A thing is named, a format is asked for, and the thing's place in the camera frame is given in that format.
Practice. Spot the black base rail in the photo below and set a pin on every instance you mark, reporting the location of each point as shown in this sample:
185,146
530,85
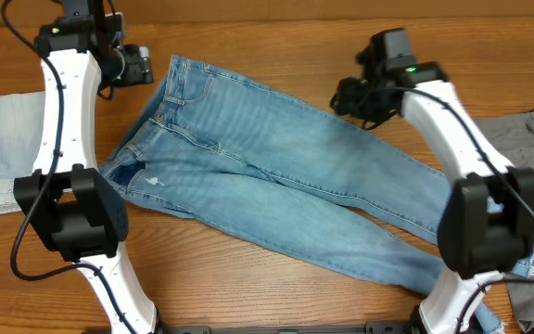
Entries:
285,329

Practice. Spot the folded light blue jeans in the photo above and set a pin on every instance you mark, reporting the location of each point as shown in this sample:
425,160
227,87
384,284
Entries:
21,126

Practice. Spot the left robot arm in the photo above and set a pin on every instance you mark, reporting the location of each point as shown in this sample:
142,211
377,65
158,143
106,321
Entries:
68,203

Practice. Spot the blue denim jeans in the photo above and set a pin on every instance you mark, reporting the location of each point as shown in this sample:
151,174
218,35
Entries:
255,163

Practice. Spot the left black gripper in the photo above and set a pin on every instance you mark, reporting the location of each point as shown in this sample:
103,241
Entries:
139,67

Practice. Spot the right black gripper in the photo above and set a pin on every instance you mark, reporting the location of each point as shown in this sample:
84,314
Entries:
348,99

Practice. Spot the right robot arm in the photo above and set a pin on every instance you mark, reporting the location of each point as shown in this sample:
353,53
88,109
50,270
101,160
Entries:
487,225

